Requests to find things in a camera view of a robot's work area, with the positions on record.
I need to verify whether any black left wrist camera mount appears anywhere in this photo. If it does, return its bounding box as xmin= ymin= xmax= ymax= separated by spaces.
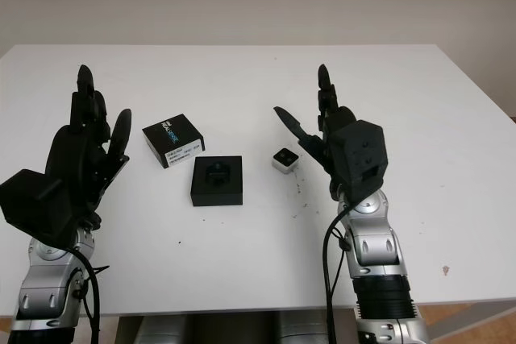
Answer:
xmin=0 ymin=168 xmax=81 ymax=247

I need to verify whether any black camera box base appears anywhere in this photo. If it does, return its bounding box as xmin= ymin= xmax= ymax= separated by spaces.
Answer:
xmin=188 ymin=155 xmax=244 ymax=208

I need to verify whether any black printed box lid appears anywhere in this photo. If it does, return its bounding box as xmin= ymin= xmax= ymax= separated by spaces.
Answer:
xmin=141 ymin=112 xmax=206 ymax=170

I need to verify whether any grey robot lower body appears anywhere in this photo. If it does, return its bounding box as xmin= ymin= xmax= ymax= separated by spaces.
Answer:
xmin=116 ymin=306 xmax=356 ymax=344

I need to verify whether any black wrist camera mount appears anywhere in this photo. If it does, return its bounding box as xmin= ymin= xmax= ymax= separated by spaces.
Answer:
xmin=0 ymin=168 xmax=81 ymax=247
xmin=329 ymin=119 xmax=389 ymax=205

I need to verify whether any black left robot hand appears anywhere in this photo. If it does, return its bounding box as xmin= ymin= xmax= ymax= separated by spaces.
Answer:
xmin=42 ymin=64 xmax=133 ymax=232

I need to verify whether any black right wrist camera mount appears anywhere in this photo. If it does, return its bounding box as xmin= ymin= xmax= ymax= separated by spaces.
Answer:
xmin=329 ymin=119 xmax=389 ymax=205

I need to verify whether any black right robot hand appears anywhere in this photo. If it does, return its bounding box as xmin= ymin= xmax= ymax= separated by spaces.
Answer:
xmin=273 ymin=64 xmax=360 ymax=202

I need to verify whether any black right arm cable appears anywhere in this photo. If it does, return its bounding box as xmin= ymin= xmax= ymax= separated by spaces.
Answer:
xmin=321 ymin=201 xmax=352 ymax=344

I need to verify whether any small silver cube camera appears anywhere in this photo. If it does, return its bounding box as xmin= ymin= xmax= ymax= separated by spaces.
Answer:
xmin=272 ymin=147 xmax=300 ymax=171

